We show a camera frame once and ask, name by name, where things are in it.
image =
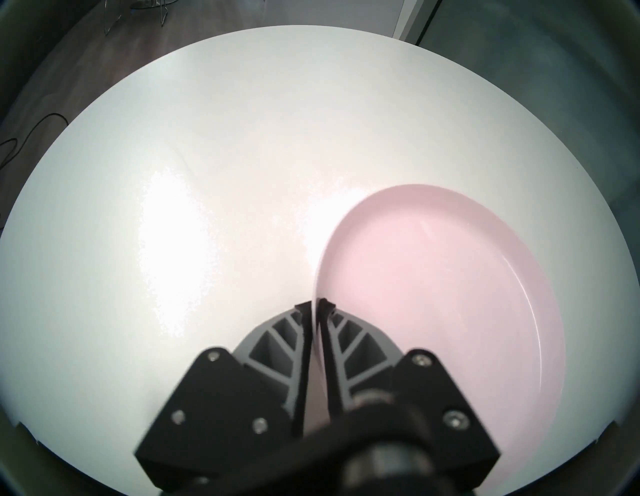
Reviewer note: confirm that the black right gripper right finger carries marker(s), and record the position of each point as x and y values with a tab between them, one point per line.
360	350

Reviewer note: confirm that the pink round plate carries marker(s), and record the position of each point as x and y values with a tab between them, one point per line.
425	280

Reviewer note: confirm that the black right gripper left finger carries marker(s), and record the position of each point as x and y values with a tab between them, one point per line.
265	360

